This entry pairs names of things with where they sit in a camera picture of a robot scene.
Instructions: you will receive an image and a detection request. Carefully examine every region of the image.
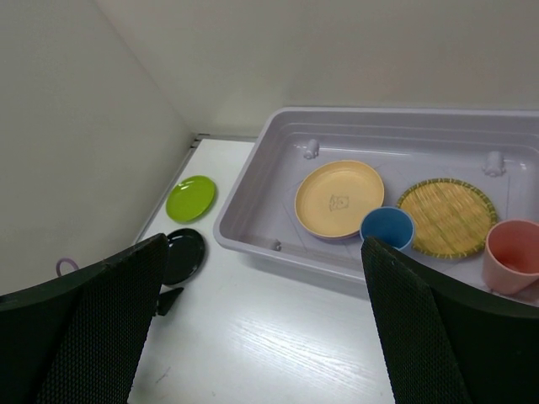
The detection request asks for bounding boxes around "lavender plastic bin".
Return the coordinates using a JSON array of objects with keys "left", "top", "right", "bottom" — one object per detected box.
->
[{"left": 214, "top": 107, "right": 538, "bottom": 297}]

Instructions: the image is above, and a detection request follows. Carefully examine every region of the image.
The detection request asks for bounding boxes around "lime green plate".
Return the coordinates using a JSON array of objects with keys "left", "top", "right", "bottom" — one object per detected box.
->
[{"left": 165, "top": 175, "right": 216, "bottom": 223}]

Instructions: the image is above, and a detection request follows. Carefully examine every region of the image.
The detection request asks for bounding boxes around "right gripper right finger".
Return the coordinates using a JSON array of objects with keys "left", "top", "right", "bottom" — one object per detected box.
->
[{"left": 361, "top": 237, "right": 538, "bottom": 403}]

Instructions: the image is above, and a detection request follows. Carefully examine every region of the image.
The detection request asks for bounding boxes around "salmon pink plastic cup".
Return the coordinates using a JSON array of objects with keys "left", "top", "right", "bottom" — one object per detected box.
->
[{"left": 482, "top": 220, "right": 538, "bottom": 295}]

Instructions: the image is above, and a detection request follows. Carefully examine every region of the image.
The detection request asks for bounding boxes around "black glossy plate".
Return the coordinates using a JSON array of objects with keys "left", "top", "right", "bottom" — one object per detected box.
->
[{"left": 163, "top": 228, "right": 207, "bottom": 287}]

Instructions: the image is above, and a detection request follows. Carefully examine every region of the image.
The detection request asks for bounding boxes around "blue plastic cup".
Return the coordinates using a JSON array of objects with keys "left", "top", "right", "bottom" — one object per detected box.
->
[{"left": 360, "top": 206, "right": 415, "bottom": 252}]

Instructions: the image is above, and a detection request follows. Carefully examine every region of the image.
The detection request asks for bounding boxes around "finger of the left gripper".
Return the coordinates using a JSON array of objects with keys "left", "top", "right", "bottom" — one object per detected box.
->
[{"left": 155, "top": 287, "right": 184, "bottom": 316}]

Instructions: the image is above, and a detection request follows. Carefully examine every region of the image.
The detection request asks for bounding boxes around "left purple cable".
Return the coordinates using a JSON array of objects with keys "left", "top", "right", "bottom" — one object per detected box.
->
[{"left": 56, "top": 257, "right": 79, "bottom": 278}]

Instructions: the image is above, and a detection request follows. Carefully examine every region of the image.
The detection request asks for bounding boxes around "woven bamboo plate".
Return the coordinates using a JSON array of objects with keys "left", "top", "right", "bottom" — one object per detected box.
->
[{"left": 397, "top": 178, "right": 498, "bottom": 259}]

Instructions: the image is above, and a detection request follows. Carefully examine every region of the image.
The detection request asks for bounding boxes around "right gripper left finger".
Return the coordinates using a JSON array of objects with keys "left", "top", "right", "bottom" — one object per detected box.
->
[{"left": 1, "top": 234, "right": 168, "bottom": 403}]

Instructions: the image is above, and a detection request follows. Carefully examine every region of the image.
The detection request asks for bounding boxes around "cream yellow plastic plate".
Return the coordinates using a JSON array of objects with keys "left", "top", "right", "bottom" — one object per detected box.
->
[{"left": 294, "top": 160, "right": 385, "bottom": 239}]

